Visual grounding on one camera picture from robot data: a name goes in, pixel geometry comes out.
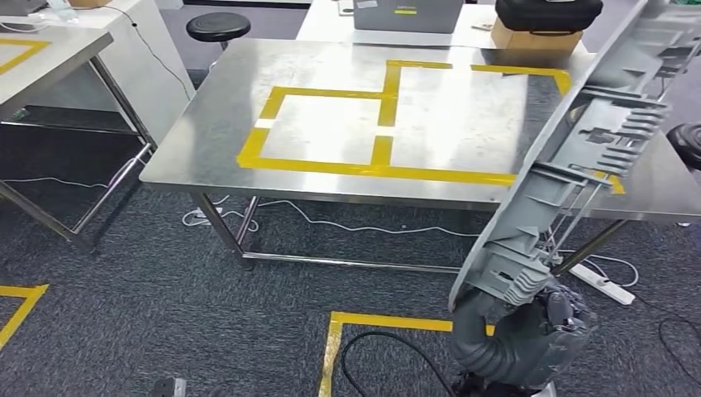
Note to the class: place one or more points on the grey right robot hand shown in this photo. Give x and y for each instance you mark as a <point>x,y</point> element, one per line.
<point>536,340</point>

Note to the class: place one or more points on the silver plastic wheel hubcap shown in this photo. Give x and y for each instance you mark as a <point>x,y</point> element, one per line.
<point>525,219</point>

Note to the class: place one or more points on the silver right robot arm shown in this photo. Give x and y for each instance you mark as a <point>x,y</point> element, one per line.
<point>493,390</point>

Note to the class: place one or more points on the stainless steel workbench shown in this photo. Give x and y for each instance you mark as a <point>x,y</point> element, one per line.
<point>219,137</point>

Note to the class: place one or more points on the white power strip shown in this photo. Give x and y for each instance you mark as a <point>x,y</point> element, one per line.
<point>602,284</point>

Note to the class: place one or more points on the brown cardboard box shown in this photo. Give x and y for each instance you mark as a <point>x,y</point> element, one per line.
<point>525,43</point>
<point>90,3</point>

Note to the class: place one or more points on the black carry case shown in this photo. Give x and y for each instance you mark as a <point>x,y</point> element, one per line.
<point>547,13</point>

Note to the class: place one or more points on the grey laptop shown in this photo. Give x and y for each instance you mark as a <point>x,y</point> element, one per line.
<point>405,22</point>

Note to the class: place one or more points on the black robot foot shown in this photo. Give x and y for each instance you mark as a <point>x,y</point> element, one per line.
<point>170,386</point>

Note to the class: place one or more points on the white office desk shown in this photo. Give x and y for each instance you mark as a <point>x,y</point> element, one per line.
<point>328,27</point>

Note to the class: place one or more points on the white smartphone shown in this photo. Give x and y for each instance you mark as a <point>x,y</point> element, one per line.
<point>345,6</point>

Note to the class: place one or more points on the white counter cabinet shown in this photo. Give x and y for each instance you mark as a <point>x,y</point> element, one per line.
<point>153,71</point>

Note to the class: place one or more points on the stainless steel side table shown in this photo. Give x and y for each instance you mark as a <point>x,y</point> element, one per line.
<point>55,55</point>

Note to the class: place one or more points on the clear plastic bag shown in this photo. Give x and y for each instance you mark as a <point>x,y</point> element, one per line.
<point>63,11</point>

